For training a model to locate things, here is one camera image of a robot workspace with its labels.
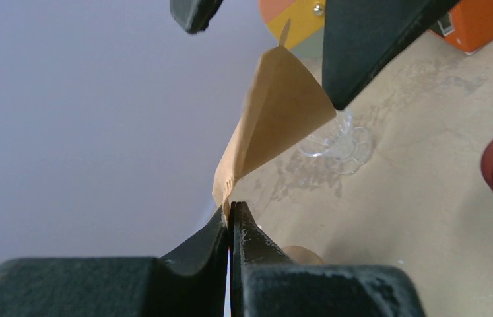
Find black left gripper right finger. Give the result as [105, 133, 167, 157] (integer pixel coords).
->
[229, 202, 425, 316]

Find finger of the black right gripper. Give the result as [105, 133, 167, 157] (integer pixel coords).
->
[322, 0, 458, 110]
[170, 0, 223, 34]

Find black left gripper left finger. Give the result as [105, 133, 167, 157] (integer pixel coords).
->
[0, 211, 228, 316]

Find brown paper coffee filter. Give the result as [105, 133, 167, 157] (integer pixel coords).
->
[212, 20, 336, 223]

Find orange coffee filter holder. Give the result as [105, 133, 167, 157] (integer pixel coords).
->
[429, 0, 493, 55]

